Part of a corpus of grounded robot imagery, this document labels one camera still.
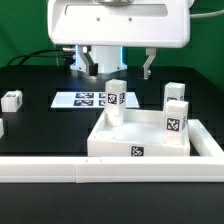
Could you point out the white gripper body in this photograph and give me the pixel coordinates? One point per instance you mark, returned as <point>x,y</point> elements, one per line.
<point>128,23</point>

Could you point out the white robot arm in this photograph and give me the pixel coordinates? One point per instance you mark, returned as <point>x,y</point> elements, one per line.
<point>108,58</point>

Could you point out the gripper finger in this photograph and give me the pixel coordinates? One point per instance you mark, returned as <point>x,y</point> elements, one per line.
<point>144,71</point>
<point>91,66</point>

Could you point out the marker plate with tags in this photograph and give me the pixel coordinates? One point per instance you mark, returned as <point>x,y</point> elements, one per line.
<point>68,100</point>

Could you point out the white block at left edge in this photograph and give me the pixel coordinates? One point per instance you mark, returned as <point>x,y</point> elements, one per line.
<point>1,128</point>

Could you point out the white square table top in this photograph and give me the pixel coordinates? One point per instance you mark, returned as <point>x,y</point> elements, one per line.
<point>140,135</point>

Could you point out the white L-shaped obstacle fence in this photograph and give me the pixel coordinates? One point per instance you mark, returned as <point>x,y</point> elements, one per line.
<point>206,166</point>

